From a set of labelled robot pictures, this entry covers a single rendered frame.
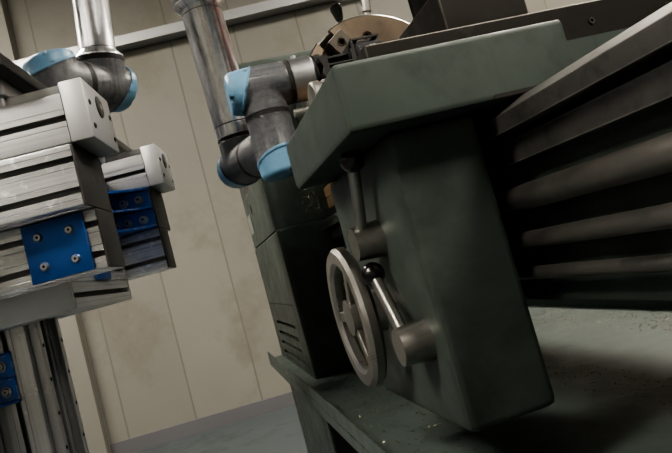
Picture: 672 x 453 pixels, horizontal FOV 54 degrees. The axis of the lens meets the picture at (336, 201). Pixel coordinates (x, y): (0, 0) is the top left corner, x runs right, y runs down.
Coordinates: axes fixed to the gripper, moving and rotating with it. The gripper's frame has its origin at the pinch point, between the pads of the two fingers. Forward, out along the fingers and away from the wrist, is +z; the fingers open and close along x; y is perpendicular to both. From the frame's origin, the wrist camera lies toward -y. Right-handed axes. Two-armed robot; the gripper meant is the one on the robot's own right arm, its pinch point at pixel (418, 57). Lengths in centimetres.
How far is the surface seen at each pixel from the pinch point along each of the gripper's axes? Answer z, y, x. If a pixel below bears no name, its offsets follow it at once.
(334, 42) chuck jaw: -11.4, -10.8, 9.5
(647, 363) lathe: 4, 33, -54
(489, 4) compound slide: -9.6, 46.5, -9.0
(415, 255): -28, 55, -33
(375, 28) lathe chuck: -1.0, -15.0, 12.0
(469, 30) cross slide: -14, 48, -12
